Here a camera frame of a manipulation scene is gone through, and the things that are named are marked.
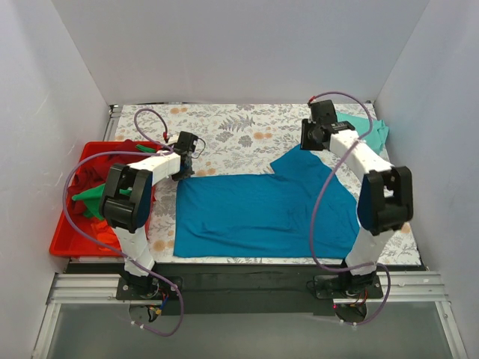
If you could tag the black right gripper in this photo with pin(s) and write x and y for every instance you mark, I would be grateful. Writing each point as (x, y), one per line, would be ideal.
(308, 136)

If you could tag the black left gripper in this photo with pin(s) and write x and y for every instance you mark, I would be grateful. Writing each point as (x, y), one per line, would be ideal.
(184, 169)

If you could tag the blue t shirt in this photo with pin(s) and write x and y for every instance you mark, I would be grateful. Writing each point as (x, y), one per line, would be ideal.
(266, 215)

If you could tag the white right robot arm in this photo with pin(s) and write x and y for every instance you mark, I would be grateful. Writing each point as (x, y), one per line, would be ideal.
(385, 201)

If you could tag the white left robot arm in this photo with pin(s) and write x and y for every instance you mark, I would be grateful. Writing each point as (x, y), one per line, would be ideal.
(127, 201)

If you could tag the folded mint green t shirt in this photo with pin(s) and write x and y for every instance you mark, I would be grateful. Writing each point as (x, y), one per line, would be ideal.
(375, 139)

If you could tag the dark red t shirt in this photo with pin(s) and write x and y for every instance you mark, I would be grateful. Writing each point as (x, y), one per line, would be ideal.
(129, 146)

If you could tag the red plastic bin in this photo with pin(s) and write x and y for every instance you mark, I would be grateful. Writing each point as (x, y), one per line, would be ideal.
(67, 242)

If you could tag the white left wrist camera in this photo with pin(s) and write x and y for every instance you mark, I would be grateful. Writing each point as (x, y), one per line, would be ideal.
(170, 139)

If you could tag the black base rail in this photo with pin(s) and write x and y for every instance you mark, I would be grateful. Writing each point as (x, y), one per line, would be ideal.
(239, 289)

